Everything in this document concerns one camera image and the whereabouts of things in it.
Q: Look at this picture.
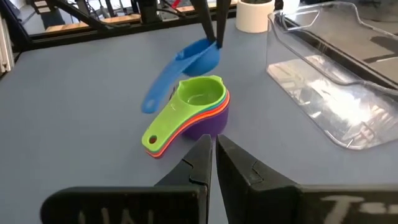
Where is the clear plastic basket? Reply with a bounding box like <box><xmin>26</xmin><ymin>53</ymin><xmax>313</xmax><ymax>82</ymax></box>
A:
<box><xmin>266</xmin><ymin>1</ymin><xmax>398</xmax><ymax>151</ymax></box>

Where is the blue measuring cup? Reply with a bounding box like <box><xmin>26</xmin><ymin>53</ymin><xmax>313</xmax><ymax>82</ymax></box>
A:
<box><xmin>141</xmin><ymin>37</ymin><xmax>221</xmax><ymax>114</ymax></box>

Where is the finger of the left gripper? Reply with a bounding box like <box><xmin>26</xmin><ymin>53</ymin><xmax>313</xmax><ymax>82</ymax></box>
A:
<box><xmin>191</xmin><ymin>0</ymin><xmax>217</xmax><ymax>44</ymax></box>
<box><xmin>216</xmin><ymin>0</ymin><xmax>233</xmax><ymax>49</ymax></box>

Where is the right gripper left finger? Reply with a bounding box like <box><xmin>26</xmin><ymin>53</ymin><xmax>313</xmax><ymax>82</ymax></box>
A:
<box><xmin>40</xmin><ymin>134</ymin><xmax>213</xmax><ymax>224</ymax></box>

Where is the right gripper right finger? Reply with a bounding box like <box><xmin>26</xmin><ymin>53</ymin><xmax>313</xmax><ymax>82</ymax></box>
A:
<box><xmin>216</xmin><ymin>134</ymin><xmax>398</xmax><ymax>224</ymax></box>

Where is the green plant in white pot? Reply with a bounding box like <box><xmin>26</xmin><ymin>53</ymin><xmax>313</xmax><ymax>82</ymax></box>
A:
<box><xmin>235</xmin><ymin>0</ymin><xmax>276</xmax><ymax>34</ymax></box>

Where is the red measuring cup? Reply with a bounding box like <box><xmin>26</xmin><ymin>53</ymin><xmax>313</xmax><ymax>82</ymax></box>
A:
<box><xmin>146</xmin><ymin>90</ymin><xmax>230</xmax><ymax>157</ymax></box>

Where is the black table frame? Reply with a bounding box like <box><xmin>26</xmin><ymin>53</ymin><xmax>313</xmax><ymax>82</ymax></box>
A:
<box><xmin>0</xmin><ymin>0</ymin><xmax>282</xmax><ymax>52</ymax></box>

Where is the green measuring cup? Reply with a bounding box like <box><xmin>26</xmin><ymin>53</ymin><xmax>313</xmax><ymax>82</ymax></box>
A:
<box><xmin>141</xmin><ymin>75</ymin><xmax>226</xmax><ymax>153</ymax></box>

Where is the purple measuring cup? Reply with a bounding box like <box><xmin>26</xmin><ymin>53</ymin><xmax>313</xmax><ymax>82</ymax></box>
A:
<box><xmin>182</xmin><ymin>102</ymin><xmax>230</xmax><ymax>141</ymax></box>

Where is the orange measuring cup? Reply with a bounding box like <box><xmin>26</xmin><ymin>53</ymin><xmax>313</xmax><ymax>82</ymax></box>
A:
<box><xmin>149</xmin><ymin>93</ymin><xmax>231</xmax><ymax>159</ymax></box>

